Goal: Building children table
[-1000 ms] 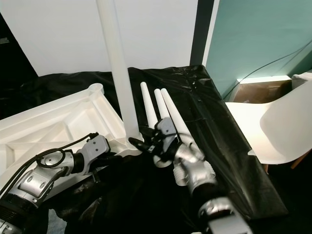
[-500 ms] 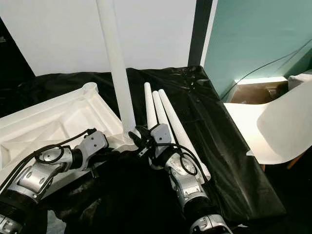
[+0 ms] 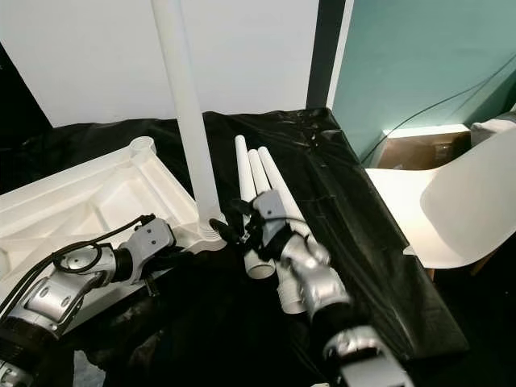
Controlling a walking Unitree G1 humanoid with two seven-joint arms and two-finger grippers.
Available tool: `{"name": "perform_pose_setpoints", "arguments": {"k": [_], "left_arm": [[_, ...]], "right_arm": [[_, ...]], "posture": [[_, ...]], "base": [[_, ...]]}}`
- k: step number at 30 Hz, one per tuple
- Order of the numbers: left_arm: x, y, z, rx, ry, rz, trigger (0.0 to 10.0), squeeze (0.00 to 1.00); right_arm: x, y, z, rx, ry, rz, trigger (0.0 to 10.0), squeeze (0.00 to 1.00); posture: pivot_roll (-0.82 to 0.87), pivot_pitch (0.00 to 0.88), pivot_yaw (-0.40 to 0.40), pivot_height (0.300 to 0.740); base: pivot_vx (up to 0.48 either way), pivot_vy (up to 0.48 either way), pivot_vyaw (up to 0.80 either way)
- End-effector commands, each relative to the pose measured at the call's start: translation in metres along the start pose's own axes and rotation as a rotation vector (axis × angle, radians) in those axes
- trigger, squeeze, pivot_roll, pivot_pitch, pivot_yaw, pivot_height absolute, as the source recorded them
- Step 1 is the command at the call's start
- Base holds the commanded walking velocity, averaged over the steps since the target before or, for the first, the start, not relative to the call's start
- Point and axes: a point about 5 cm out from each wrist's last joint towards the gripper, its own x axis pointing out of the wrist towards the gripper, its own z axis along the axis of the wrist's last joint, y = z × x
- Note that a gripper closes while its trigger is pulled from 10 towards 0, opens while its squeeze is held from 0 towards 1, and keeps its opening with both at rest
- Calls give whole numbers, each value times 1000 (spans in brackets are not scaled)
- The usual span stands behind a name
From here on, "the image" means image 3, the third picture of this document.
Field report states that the white plastic table leg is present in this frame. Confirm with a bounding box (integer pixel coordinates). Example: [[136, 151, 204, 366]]
[[258, 146, 315, 235], [234, 135, 279, 281], [152, 0, 225, 236], [248, 149, 309, 315]]

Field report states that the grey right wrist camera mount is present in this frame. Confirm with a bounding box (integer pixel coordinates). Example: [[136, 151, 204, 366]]
[[252, 191, 289, 236]]

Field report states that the white wall panel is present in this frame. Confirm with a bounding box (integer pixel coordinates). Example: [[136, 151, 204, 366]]
[[0, 0, 321, 130]]

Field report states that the grey cushion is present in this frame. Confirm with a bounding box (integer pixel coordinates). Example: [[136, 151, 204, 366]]
[[469, 113, 516, 146]]

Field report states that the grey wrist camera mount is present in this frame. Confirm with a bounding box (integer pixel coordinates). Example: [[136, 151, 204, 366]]
[[127, 218, 178, 264], [252, 191, 289, 236]]

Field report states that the white plastic chair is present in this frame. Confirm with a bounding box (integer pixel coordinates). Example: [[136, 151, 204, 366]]
[[365, 113, 516, 279]]

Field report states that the black wall cable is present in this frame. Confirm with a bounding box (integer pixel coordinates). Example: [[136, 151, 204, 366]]
[[363, 52, 516, 166]]

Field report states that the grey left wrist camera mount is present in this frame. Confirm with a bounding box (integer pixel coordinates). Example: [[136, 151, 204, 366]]
[[127, 218, 178, 264]]

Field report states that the black vertical wall post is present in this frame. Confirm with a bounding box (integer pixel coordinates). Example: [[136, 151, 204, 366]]
[[305, 0, 346, 111]]

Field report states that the white plastic table top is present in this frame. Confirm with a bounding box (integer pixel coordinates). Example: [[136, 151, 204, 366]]
[[0, 135, 231, 319]]

